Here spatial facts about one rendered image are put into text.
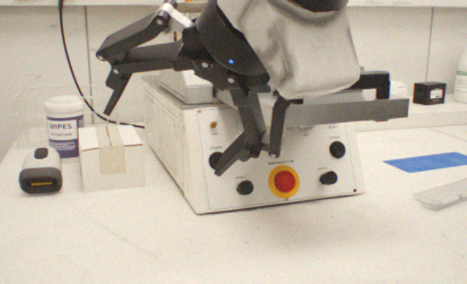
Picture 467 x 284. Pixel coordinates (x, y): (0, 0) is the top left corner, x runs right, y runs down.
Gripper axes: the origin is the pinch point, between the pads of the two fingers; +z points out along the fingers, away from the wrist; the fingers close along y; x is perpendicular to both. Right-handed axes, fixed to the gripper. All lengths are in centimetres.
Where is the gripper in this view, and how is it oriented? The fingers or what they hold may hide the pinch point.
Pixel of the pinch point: (170, 131)
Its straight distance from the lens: 55.5
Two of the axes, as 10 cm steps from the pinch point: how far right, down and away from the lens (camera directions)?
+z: -4.3, 4.4, 7.8
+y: -8.5, -4.8, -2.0
